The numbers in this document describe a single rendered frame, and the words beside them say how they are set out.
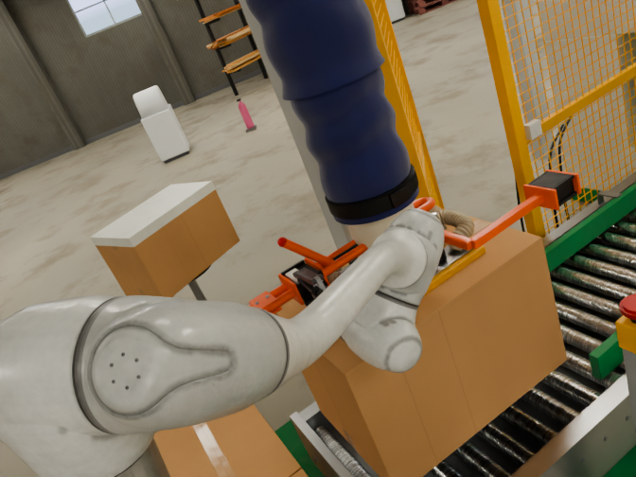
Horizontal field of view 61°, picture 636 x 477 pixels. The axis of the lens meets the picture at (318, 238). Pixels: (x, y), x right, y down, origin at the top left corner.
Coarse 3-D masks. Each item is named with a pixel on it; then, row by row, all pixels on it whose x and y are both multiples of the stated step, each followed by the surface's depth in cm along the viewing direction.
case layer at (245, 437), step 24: (168, 432) 205; (192, 432) 200; (216, 432) 195; (240, 432) 191; (264, 432) 187; (168, 456) 193; (192, 456) 189; (216, 456) 185; (240, 456) 181; (264, 456) 177; (288, 456) 173
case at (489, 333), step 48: (528, 240) 133; (480, 288) 127; (528, 288) 135; (432, 336) 124; (480, 336) 131; (528, 336) 139; (336, 384) 126; (384, 384) 120; (432, 384) 127; (480, 384) 135; (528, 384) 144; (384, 432) 124; (432, 432) 131
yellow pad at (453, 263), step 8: (448, 248) 139; (472, 248) 135; (480, 248) 135; (448, 256) 135; (456, 256) 134; (464, 256) 134; (472, 256) 134; (440, 264) 134; (448, 264) 133; (456, 264) 132; (464, 264) 133; (440, 272) 132; (448, 272) 131; (456, 272) 132; (432, 280) 130; (440, 280) 130; (432, 288) 129
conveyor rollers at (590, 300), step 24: (600, 240) 216; (624, 240) 207; (576, 264) 208; (600, 264) 200; (624, 264) 200; (600, 288) 191; (624, 288) 184; (576, 312) 182; (600, 312) 184; (576, 336) 173; (576, 360) 165; (552, 384) 163; (576, 384) 157; (600, 384) 159; (552, 408) 154; (480, 432) 156; (528, 432) 151; (552, 432) 147; (336, 456) 166; (480, 456) 148; (528, 456) 143
